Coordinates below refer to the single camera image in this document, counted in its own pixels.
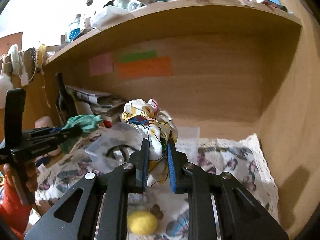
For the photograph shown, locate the green knitted cloth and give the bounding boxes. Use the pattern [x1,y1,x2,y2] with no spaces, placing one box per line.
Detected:
[60,114,103,154]

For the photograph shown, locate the pink paper note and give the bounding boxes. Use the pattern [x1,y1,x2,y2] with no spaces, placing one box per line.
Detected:
[88,53,113,76]

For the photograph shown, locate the clear bottle on shelf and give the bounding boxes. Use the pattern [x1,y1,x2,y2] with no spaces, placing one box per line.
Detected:
[68,14,81,42]

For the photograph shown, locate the butterfly print lace cloth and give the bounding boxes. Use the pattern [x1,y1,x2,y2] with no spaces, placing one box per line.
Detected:
[25,135,287,239]

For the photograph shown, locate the stack of papers and books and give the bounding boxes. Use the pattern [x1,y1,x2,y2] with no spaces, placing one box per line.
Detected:
[66,86,125,128]

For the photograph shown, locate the clear plastic storage box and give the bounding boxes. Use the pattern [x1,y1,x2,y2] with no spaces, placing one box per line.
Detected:
[85,123,200,173]

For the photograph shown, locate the green paper note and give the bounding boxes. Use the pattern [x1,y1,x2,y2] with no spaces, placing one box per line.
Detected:
[118,50,157,63]

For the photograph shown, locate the wooden shelf unit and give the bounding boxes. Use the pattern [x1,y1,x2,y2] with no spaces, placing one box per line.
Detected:
[23,0,319,237]

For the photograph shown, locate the floral fabric scrunchie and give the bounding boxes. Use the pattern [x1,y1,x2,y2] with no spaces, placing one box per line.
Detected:
[122,99,178,187]

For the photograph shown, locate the dark glass bottle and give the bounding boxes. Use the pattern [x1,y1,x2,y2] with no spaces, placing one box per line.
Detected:
[55,73,78,126]

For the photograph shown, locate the left hand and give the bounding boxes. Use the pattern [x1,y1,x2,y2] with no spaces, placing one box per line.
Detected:
[3,160,38,192]

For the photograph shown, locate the orange paper note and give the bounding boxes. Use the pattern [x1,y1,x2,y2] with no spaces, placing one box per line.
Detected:
[118,57,173,79]

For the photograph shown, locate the yellow felt ball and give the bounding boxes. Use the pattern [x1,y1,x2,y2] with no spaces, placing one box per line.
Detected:
[127,211,158,236]

